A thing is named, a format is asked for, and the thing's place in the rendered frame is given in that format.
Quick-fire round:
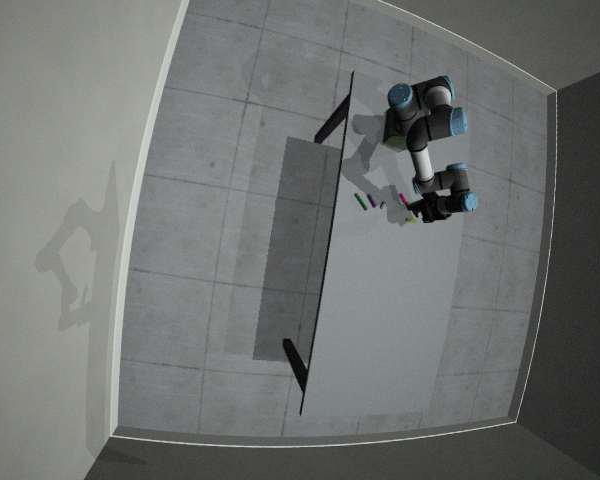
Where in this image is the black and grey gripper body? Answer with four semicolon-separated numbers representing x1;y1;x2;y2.
417;195;452;223

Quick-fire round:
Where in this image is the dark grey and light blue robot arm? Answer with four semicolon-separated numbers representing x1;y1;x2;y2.
387;75;478;214

